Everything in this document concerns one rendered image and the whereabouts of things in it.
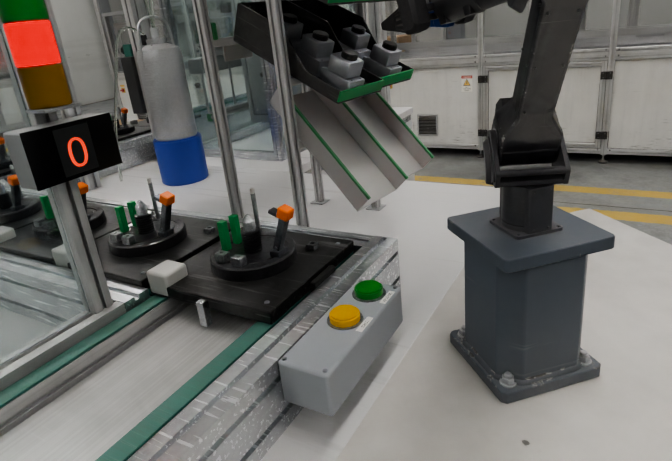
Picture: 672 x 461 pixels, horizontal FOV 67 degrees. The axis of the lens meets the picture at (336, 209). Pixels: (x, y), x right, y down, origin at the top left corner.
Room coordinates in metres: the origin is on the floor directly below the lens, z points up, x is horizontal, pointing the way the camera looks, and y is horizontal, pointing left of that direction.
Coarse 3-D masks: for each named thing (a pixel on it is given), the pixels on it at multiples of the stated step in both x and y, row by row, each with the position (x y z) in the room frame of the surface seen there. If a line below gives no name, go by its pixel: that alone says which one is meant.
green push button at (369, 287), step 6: (360, 282) 0.64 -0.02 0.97; (366, 282) 0.64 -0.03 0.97; (372, 282) 0.64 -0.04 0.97; (378, 282) 0.63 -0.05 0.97; (354, 288) 0.63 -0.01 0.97; (360, 288) 0.62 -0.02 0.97; (366, 288) 0.62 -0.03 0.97; (372, 288) 0.62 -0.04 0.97; (378, 288) 0.62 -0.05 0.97; (360, 294) 0.61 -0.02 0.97; (366, 294) 0.61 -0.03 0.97; (372, 294) 0.61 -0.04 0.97; (378, 294) 0.61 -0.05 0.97
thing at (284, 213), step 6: (270, 210) 0.72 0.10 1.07; (276, 210) 0.72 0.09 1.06; (282, 210) 0.70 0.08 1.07; (288, 210) 0.70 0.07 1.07; (276, 216) 0.71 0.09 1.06; (282, 216) 0.70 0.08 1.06; (288, 216) 0.70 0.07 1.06; (282, 222) 0.71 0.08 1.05; (288, 222) 0.72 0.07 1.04; (282, 228) 0.71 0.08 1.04; (276, 234) 0.72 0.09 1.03; (282, 234) 0.71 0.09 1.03; (276, 240) 0.72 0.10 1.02; (282, 240) 0.72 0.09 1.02; (276, 246) 0.72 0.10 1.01; (282, 246) 0.72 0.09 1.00
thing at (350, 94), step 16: (240, 16) 1.04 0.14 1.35; (256, 16) 1.01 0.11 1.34; (304, 16) 1.10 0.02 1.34; (240, 32) 1.04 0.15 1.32; (256, 32) 1.01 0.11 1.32; (304, 32) 1.10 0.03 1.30; (256, 48) 1.01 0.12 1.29; (288, 48) 0.96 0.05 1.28; (336, 48) 1.05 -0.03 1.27; (304, 80) 0.94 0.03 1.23; (320, 80) 0.91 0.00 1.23; (368, 80) 1.00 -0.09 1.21; (336, 96) 0.89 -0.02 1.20; (352, 96) 0.91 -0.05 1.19
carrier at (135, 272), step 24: (120, 216) 0.89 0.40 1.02; (144, 216) 0.88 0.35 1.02; (96, 240) 0.92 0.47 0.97; (120, 240) 0.85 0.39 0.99; (144, 240) 0.84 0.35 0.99; (168, 240) 0.84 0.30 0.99; (192, 240) 0.87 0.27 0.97; (216, 240) 0.87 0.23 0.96; (120, 264) 0.79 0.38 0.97; (144, 264) 0.78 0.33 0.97
